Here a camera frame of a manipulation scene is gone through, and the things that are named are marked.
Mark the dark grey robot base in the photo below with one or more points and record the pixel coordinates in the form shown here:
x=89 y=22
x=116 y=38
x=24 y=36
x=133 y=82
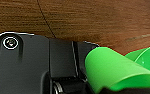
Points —
x=24 y=66

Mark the small green cup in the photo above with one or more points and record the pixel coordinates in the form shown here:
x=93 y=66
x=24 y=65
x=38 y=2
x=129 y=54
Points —
x=114 y=70

